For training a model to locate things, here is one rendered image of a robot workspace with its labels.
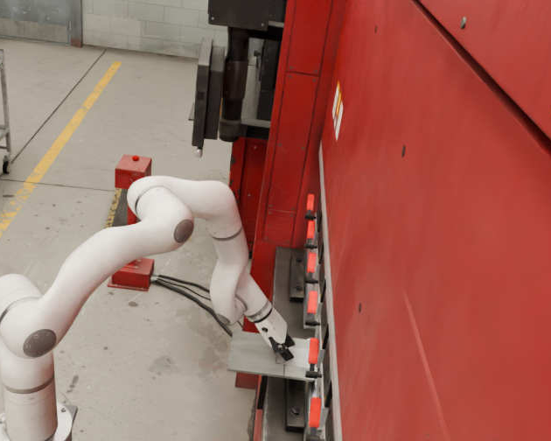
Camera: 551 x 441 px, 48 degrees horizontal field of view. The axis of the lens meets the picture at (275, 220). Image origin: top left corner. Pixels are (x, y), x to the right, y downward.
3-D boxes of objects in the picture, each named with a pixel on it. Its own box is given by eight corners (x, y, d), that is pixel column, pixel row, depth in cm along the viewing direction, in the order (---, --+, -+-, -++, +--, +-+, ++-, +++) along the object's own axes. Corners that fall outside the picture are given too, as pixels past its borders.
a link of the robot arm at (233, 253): (213, 260, 157) (237, 332, 177) (247, 220, 166) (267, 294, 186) (186, 250, 161) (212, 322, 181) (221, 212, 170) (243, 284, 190)
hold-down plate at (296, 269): (290, 260, 265) (291, 254, 263) (303, 262, 265) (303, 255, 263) (289, 302, 238) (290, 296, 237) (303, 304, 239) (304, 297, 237)
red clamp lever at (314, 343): (309, 337, 153) (305, 376, 149) (325, 339, 153) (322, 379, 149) (308, 338, 154) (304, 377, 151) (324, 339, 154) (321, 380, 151)
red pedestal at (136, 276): (115, 268, 391) (115, 148, 351) (154, 273, 392) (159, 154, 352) (106, 286, 374) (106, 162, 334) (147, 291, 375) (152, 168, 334)
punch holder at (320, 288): (313, 294, 193) (322, 249, 185) (340, 297, 194) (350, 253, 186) (314, 324, 180) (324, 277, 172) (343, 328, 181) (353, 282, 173)
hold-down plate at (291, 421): (287, 362, 209) (289, 355, 207) (303, 364, 209) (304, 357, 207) (285, 431, 183) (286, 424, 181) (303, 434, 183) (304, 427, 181)
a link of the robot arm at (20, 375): (10, 401, 140) (2, 318, 128) (-15, 352, 152) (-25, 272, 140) (62, 381, 147) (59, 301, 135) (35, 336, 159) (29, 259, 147)
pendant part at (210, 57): (196, 110, 303) (201, 37, 286) (220, 113, 305) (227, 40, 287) (190, 146, 264) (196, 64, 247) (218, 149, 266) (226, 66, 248)
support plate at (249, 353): (233, 332, 201) (233, 330, 200) (312, 342, 202) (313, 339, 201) (226, 370, 185) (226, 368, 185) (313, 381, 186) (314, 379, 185)
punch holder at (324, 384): (316, 386, 158) (326, 336, 150) (348, 389, 159) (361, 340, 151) (317, 431, 145) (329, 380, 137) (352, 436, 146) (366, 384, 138)
